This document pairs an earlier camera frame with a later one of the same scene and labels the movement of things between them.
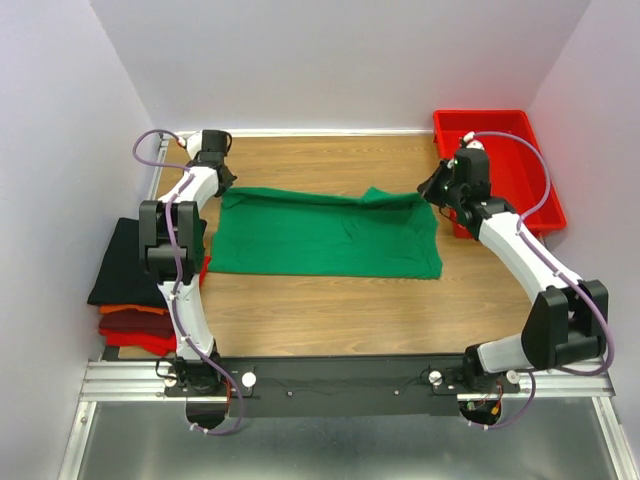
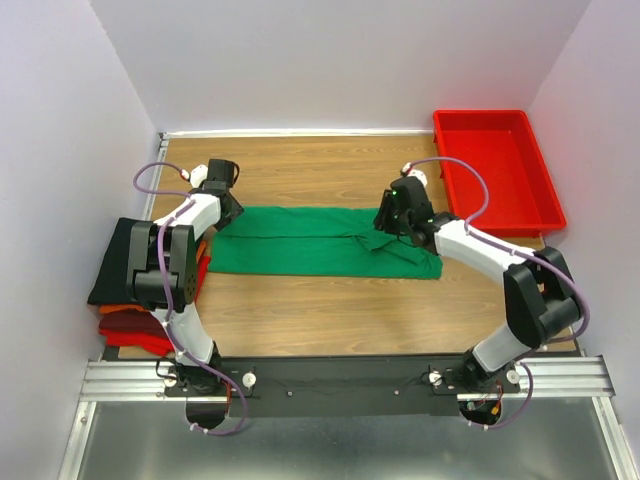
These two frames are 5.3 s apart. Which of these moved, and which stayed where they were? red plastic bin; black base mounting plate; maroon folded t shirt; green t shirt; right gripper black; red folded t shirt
Moved: right gripper black; green t shirt
Stayed: maroon folded t shirt; red plastic bin; black base mounting plate; red folded t shirt
